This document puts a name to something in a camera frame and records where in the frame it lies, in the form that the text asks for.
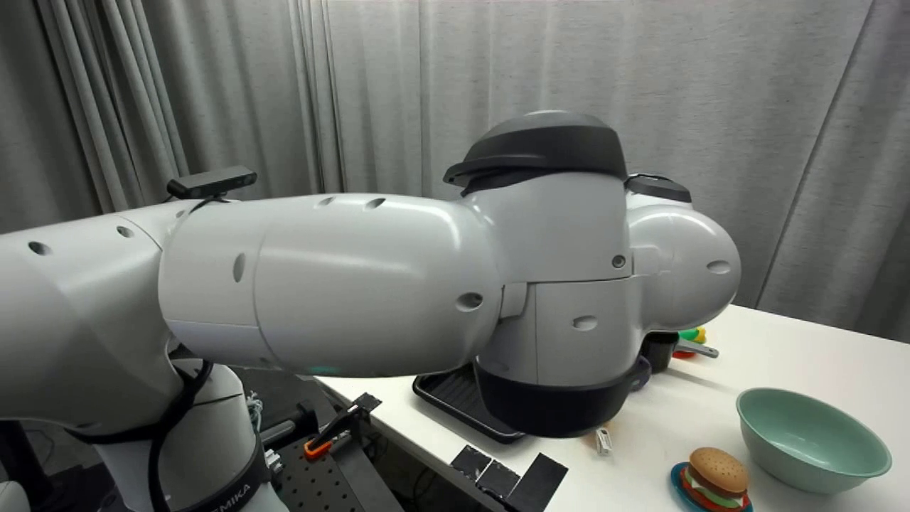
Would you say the small blue plate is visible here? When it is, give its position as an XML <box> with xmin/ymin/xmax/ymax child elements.
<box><xmin>670</xmin><ymin>459</ymin><xmax>756</xmax><ymax>512</ymax></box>

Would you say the black ribbed plastic tray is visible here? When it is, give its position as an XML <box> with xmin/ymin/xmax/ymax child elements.
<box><xmin>409</xmin><ymin>360</ymin><xmax>529</xmax><ymax>447</ymax></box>

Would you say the square black tape piece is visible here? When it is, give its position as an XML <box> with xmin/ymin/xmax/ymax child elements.
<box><xmin>475</xmin><ymin>457</ymin><xmax>525</xmax><ymax>503</ymax></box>
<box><xmin>449</xmin><ymin>442</ymin><xmax>496</xmax><ymax>482</ymax></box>

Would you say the black toy pot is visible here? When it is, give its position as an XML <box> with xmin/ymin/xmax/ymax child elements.
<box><xmin>640</xmin><ymin>329</ymin><xmax>722</xmax><ymax>375</ymax></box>

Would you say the long black tape strip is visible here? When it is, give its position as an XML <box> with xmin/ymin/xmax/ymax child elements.
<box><xmin>505</xmin><ymin>452</ymin><xmax>573</xmax><ymax>512</ymax></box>

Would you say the multicolour toy vegetable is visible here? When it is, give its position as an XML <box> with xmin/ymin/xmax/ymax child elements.
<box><xmin>675</xmin><ymin>323</ymin><xmax>712</xmax><ymax>353</ymax></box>

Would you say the grey curtain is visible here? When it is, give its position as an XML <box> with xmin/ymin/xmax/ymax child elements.
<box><xmin>0</xmin><ymin>0</ymin><xmax>910</xmax><ymax>346</ymax></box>

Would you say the toy hamburger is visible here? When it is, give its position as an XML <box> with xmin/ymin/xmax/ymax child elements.
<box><xmin>680</xmin><ymin>442</ymin><xmax>755</xmax><ymax>512</ymax></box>

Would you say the mint green bowl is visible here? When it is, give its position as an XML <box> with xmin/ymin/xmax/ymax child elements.
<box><xmin>738</xmin><ymin>387</ymin><xmax>897</xmax><ymax>501</ymax></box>

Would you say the black clamp with orange handle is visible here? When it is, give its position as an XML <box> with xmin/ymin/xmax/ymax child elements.
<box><xmin>301</xmin><ymin>388</ymin><xmax>385</xmax><ymax>465</ymax></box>

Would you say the black bar camera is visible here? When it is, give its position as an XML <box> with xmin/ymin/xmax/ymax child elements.
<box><xmin>165</xmin><ymin>164</ymin><xmax>260</xmax><ymax>202</ymax></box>

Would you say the black perforated mount stand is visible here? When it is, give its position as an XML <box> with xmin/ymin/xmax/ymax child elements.
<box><xmin>239</xmin><ymin>367</ymin><xmax>516</xmax><ymax>512</ymax></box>

